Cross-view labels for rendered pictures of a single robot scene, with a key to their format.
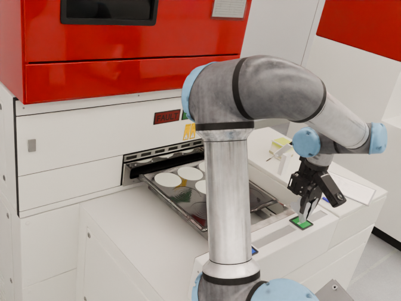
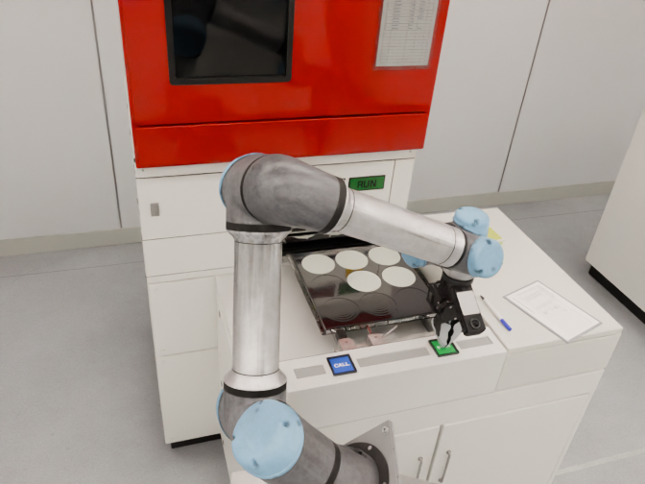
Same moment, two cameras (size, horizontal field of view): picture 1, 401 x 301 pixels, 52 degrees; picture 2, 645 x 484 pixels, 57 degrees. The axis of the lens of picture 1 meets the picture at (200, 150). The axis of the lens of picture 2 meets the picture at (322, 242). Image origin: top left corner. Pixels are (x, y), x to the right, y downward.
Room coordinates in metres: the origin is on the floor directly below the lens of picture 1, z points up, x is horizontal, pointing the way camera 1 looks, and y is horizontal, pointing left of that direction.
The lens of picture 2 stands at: (-0.01, -0.52, 1.95)
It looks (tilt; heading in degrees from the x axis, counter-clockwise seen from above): 34 degrees down; 25
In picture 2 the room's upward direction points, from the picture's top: 5 degrees clockwise
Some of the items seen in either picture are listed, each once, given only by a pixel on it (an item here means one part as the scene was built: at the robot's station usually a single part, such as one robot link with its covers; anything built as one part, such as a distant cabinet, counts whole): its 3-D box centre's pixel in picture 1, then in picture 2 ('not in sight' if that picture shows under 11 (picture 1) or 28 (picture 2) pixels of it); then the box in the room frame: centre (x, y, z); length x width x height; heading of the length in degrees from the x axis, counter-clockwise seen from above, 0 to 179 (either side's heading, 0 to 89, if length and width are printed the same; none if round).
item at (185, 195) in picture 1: (208, 187); (364, 281); (1.31, -0.05, 0.90); 0.34 x 0.34 x 0.01; 45
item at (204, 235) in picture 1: (191, 219); not in sight; (1.18, -0.01, 0.84); 0.50 x 0.02 x 0.03; 45
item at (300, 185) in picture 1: (309, 177); (451, 291); (1.11, -0.34, 1.12); 0.09 x 0.08 x 0.12; 45
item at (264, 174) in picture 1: (293, 178); (496, 285); (1.52, -0.40, 0.89); 0.62 x 0.35 x 0.14; 45
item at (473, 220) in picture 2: not in sight; (466, 235); (1.10, -0.34, 1.28); 0.09 x 0.08 x 0.11; 145
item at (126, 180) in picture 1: (171, 163); (336, 243); (1.45, 0.11, 0.89); 0.44 x 0.02 x 0.10; 135
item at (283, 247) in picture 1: (270, 254); (391, 377); (1.01, -0.26, 0.89); 0.55 x 0.09 x 0.14; 135
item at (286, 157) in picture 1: (282, 156); not in sight; (1.41, -0.30, 1.03); 0.06 x 0.04 x 0.13; 45
